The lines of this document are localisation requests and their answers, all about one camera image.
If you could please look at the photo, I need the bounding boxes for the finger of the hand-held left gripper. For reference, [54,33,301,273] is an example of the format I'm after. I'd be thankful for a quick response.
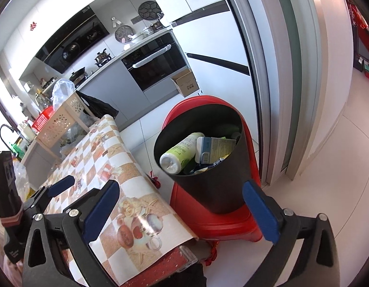
[23,176,75,216]
[63,188,99,214]

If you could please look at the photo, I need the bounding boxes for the cardboard box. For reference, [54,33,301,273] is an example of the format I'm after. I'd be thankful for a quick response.
[170,69,200,97]

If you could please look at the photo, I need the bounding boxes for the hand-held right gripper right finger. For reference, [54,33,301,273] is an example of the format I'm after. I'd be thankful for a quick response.
[243,180,342,287]

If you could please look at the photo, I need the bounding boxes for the dark rounded object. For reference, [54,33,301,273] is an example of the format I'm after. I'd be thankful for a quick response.
[198,263,207,287]

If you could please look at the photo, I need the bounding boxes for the grey sliding door frame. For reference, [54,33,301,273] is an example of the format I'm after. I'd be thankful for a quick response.
[217,0,325,186]

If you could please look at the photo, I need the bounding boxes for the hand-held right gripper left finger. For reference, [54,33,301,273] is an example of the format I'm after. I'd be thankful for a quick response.
[22,180,121,287]

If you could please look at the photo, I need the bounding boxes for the black pot on stove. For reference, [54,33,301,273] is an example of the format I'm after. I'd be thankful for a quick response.
[94,49,113,66]

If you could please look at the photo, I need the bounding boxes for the beige plastic rack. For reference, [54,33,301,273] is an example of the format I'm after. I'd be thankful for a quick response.
[23,91,97,162]

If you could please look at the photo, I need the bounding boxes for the red tassel ornament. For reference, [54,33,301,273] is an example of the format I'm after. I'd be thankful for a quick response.
[202,239,218,267]
[149,170,162,189]

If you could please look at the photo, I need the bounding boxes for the white refrigerator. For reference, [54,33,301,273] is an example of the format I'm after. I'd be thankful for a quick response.
[169,0,257,147]

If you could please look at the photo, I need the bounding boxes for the steel pot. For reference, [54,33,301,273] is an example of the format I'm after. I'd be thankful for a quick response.
[143,21,164,33]

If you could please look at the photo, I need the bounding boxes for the white upper cabinets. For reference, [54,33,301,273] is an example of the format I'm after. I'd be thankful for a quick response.
[0,0,137,66]

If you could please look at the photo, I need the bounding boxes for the white and green bottle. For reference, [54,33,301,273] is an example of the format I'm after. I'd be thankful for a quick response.
[160,132,205,174]

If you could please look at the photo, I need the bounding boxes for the black trash bin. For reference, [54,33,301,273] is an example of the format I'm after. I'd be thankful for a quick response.
[154,104,253,214]

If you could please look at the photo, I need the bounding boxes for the red plastic stool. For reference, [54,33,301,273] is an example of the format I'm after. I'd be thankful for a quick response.
[161,95,263,242]

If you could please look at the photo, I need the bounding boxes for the red gift bag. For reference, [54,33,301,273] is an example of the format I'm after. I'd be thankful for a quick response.
[344,0,369,66]

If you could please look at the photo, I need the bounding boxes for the red gift box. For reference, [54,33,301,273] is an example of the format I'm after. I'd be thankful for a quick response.
[353,57,369,83]

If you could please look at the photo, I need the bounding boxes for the black built-in oven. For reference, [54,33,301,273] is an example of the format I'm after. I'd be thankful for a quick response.
[121,31,187,92]

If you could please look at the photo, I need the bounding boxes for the black range hood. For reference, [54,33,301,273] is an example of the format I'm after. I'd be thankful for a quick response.
[34,6,110,74]

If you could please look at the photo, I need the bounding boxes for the black frying pan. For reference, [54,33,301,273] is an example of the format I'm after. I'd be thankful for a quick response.
[69,67,89,83]

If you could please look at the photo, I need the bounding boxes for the black bag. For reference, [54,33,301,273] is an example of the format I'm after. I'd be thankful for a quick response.
[77,91,119,118]

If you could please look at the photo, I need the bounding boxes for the crinkled clear plastic bag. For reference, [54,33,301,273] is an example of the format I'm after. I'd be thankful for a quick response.
[11,155,31,198]

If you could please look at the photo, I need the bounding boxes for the grey round tray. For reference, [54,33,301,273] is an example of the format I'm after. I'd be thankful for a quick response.
[114,25,134,43]

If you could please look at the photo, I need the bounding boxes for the green and white carton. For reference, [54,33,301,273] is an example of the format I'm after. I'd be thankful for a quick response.
[196,137,237,164]

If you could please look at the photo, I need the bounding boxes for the red plastic basket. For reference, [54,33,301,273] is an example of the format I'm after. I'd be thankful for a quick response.
[31,106,58,133]

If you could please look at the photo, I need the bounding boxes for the black kitchen faucet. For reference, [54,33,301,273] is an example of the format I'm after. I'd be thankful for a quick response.
[0,124,21,153]

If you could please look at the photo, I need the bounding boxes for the grey kitchen counter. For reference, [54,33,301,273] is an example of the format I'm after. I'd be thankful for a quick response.
[19,27,188,129]

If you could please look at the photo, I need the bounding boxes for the dark round divided tray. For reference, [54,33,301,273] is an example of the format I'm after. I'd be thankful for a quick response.
[138,0,159,20]

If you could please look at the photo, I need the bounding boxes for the white pot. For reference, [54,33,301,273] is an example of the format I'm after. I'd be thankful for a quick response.
[129,33,149,44]

